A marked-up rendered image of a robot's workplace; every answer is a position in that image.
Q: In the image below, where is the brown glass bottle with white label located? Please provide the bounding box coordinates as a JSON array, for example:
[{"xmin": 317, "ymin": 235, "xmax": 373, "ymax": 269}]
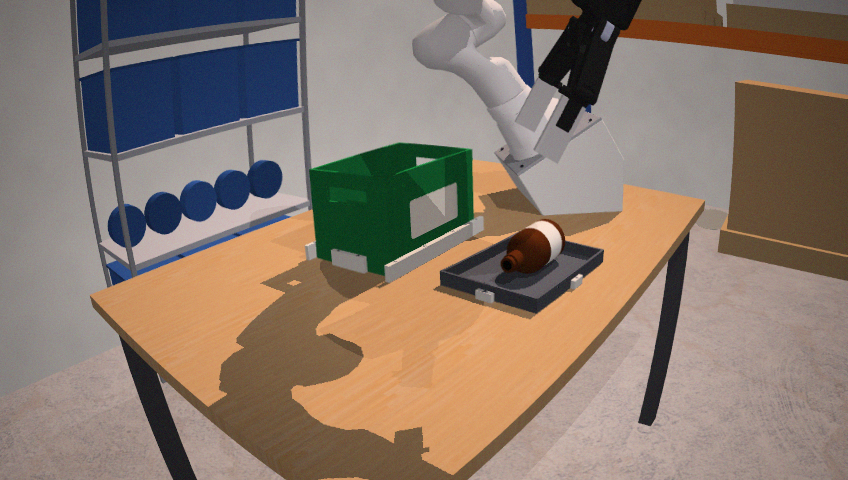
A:
[{"xmin": 500, "ymin": 219, "xmax": 565, "ymax": 274}]

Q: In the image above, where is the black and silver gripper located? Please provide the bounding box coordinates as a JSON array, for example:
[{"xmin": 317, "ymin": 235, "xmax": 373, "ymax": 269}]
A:
[{"xmin": 515, "ymin": 0, "xmax": 642, "ymax": 164}]

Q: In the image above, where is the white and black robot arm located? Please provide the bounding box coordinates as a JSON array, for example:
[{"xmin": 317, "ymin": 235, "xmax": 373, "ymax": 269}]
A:
[{"xmin": 412, "ymin": 0, "xmax": 558, "ymax": 161}]

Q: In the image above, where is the green plastic crate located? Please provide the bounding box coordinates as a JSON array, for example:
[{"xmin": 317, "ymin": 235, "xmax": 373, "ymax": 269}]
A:
[{"xmin": 309, "ymin": 143, "xmax": 474, "ymax": 276}]

